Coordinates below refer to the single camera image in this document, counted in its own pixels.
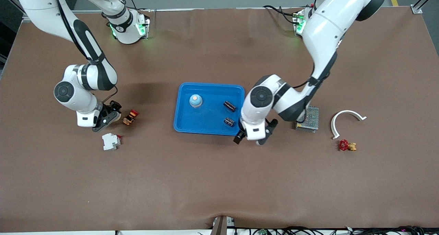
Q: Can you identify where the metal table clamp bracket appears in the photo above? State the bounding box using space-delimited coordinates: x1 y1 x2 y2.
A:
210 215 236 235

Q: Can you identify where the blue plastic tray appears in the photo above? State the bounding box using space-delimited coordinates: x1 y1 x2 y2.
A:
173 82 245 137

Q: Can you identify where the metal mesh power supply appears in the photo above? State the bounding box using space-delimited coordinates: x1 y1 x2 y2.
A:
296 106 319 133

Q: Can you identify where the brass valve red handle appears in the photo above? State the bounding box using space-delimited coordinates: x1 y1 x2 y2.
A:
339 139 357 152

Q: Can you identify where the brown table cover mat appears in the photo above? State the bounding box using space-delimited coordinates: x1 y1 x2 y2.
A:
0 7 439 233

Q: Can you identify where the white curved plastic clip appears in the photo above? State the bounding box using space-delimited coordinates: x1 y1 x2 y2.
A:
331 110 367 140

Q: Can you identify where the red orange emergency stop button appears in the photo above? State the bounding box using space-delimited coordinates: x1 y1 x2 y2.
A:
123 109 139 126

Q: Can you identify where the black cable bundle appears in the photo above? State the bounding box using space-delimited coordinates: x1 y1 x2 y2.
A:
237 225 426 235

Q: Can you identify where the white circuit breaker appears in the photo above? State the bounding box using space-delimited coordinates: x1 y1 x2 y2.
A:
102 133 122 152

